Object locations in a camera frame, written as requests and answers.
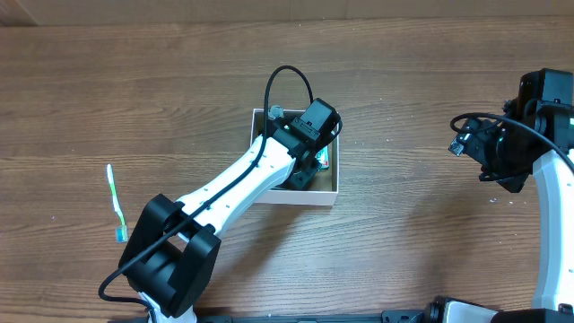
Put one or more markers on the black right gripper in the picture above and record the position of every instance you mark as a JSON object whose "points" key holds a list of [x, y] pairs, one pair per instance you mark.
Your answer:
{"points": [[476, 148]]}

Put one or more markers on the white open cardboard box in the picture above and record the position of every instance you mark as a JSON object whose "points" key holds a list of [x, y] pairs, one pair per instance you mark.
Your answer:
{"points": [[314, 195]]}

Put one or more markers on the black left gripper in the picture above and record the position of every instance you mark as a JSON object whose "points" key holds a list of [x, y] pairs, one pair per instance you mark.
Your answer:
{"points": [[303, 178]]}

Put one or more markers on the green soap packet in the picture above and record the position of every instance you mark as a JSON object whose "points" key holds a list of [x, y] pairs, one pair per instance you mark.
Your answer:
{"points": [[323, 159]]}

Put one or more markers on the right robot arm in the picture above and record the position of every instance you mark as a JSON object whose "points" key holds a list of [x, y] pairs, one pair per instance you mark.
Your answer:
{"points": [[533, 137]]}

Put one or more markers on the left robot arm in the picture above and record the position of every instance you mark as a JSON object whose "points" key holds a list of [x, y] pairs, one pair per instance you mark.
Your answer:
{"points": [[170, 256]]}

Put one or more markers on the green white toothbrush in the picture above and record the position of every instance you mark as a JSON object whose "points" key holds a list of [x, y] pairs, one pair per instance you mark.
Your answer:
{"points": [[121, 231]]}

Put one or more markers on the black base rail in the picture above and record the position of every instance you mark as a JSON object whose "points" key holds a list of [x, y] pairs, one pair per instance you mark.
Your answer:
{"points": [[440, 310]]}

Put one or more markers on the blue Listerine mouthwash bottle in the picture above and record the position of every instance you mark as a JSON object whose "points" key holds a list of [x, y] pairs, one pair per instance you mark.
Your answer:
{"points": [[275, 112]]}

